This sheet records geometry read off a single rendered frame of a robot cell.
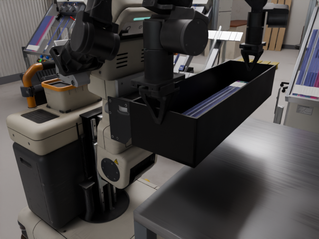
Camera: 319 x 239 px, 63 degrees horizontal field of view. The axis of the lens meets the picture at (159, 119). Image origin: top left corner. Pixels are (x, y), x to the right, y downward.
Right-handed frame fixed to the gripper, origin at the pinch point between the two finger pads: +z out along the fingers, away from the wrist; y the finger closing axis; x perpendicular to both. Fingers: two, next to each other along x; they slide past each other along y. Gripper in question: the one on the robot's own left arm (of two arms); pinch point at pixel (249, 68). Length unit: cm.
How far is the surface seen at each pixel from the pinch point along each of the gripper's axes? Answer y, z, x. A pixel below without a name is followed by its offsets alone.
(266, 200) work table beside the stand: -41, 22, -21
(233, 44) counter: 513, 66, 205
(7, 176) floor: -33, 98, 168
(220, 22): 139, -6, 75
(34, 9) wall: 170, -20, 435
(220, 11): 138, -16, 74
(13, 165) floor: -23, 98, 179
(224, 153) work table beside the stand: -27.3, 21.7, -3.7
